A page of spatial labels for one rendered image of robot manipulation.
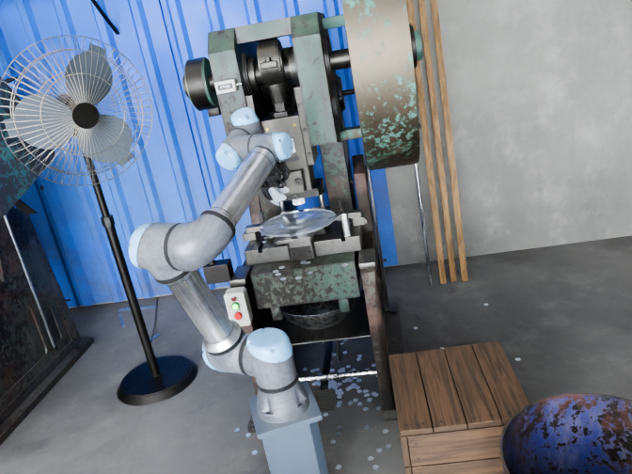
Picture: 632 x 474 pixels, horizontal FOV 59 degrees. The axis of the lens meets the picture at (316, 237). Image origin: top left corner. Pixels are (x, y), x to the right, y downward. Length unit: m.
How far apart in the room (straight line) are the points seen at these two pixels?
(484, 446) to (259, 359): 0.69
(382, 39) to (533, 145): 1.91
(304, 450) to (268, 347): 0.33
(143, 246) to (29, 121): 1.14
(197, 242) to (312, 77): 0.89
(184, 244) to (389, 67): 0.80
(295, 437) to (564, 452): 0.71
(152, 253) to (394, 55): 0.88
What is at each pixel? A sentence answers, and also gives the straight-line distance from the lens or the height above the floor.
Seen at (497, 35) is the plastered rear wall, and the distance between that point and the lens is 3.35.
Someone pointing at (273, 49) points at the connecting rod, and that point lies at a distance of 2.07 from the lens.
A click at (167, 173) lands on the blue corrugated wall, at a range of 3.53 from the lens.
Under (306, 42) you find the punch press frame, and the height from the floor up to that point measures 1.41.
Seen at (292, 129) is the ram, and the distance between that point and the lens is 2.08.
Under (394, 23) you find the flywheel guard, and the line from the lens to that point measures 1.72.
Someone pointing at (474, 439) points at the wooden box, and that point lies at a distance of 1.74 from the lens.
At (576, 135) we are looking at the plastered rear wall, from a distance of 3.54.
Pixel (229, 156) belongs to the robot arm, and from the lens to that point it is 1.60.
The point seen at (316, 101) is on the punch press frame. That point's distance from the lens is 2.01.
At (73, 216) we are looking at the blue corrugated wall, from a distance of 3.86.
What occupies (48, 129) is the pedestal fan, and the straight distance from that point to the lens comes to 2.42.
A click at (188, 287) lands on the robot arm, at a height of 0.89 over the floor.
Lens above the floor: 1.42
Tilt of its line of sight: 19 degrees down
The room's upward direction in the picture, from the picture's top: 11 degrees counter-clockwise
